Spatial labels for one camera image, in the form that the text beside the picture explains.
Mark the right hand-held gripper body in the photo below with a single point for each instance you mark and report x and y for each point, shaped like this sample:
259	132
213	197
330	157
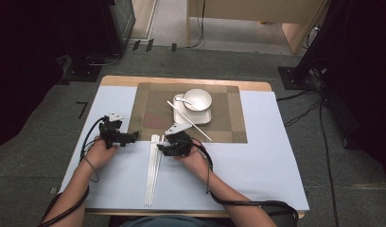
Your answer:
181	143

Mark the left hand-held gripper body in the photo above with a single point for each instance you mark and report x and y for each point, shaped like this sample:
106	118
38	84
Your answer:
111	132

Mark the white chopstick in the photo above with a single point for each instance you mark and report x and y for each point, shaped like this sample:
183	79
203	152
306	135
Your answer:
194	125
162	138

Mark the pile of white chopsticks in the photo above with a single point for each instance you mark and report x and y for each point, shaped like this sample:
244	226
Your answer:
151	170

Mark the white square plate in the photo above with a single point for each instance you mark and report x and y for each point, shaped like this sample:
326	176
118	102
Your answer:
197	117

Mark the person's right hand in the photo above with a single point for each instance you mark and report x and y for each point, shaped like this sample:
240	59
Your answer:
194	160

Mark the person's left hand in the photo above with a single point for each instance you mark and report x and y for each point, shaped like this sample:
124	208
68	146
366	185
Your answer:
99	156

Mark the brown woven placemat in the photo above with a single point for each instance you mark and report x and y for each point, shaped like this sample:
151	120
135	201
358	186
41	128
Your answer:
156	107

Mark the white spoon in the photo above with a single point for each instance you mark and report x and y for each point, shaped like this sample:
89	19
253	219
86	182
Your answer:
181	99

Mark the white bowl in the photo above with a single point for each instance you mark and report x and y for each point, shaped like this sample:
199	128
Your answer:
199	98

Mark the wooden table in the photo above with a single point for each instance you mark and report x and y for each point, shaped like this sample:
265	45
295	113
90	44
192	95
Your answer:
118	81

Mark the black stand with flat base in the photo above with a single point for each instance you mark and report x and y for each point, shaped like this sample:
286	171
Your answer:
82	71

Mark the pale blue table cover board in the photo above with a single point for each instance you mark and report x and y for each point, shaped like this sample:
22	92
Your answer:
244	170

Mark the person's blue-grey clothing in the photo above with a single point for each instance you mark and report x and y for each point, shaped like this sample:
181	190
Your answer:
172	221

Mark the dark glass-front cabinet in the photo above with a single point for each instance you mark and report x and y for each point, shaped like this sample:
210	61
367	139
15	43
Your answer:
121	25

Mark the dark curtain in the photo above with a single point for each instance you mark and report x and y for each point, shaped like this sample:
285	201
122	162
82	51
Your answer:
24	63
367	94

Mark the black slanted stand with base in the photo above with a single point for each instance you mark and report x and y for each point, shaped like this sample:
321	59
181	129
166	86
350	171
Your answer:
295	75

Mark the light wooden desk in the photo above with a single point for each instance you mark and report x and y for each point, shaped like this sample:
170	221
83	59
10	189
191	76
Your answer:
260	9

